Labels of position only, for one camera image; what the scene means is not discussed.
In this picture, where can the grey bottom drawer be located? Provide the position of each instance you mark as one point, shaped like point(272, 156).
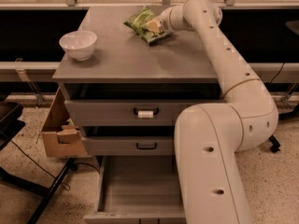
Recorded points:
point(138, 190)

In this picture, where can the white ceramic bowl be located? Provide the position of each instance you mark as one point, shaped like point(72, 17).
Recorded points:
point(79, 45)

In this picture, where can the green jalapeno chip bag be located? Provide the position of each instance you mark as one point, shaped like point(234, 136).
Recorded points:
point(139, 24)

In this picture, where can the grey drawer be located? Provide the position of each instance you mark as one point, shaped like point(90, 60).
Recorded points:
point(138, 190)
point(135, 104)
point(128, 140)

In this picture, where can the grey middle drawer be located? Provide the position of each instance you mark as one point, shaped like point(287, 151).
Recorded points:
point(128, 140)

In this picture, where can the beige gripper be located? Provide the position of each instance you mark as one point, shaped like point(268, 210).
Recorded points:
point(165, 20)

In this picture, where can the black tray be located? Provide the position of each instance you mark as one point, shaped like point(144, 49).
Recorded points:
point(10, 124)

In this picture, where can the grey top drawer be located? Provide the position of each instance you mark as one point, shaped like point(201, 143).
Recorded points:
point(135, 104)

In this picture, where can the grey drawer cabinet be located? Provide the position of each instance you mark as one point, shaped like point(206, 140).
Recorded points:
point(121, 56)

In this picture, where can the black stand leg right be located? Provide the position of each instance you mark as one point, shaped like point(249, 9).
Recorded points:
point(275, 144)

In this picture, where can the cardboard box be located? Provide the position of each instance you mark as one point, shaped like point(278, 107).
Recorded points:
point(61, 138)

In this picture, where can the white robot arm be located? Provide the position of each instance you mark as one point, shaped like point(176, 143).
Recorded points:
point(207, 136)

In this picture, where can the black stand base left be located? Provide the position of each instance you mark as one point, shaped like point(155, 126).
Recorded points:
point(46, 193)

